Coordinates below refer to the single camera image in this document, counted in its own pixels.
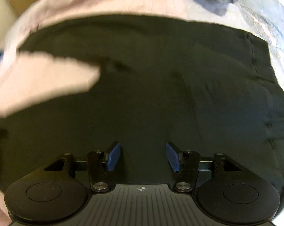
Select pink fleece blanket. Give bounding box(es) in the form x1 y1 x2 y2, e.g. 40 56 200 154
0 0 229 224

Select blue-grey herringbone blanket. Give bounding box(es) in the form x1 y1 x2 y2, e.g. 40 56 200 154
224 0 284 80

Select black pants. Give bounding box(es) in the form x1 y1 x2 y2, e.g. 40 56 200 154
0 14 284 217

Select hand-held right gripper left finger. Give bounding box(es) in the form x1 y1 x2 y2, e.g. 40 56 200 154
44 141 121 193

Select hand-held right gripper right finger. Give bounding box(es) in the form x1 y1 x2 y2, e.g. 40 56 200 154
166 142 242 193

